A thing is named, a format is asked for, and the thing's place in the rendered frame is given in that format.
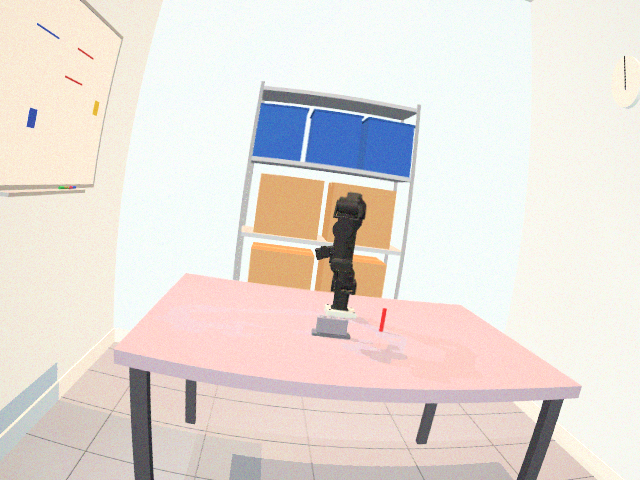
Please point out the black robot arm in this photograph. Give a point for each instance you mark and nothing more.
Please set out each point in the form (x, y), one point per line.
(351, 213)

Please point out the red peg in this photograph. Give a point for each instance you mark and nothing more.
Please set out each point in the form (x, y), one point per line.
(382, 323)

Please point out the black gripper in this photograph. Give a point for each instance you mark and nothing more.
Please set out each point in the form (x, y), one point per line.
(341, 264)

